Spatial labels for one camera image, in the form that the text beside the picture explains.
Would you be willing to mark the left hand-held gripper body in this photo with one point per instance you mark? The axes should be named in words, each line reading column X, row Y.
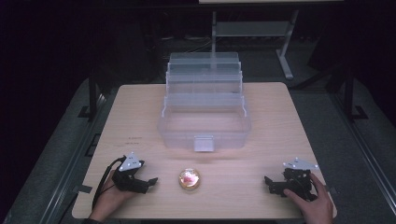
column 127, row 182

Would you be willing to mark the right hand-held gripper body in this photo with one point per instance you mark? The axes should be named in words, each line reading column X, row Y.
column 297, row 183

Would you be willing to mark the clear plastic tiered storage box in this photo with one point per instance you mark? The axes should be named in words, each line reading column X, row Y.
column 204, row 124

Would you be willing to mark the person's right hand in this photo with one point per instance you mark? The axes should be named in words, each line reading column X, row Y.
column 317, row 207

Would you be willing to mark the grey tape strip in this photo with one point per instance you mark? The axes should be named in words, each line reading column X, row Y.
column 83, row 188

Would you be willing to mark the grey metal stand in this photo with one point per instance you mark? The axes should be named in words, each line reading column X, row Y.
column 253, row 29

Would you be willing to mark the grey metal floor rail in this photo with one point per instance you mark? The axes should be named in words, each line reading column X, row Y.
column 73, row 161
column 364, row 149

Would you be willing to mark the black metal post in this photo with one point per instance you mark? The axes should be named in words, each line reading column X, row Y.
column 92, row 93
column 349, row 93

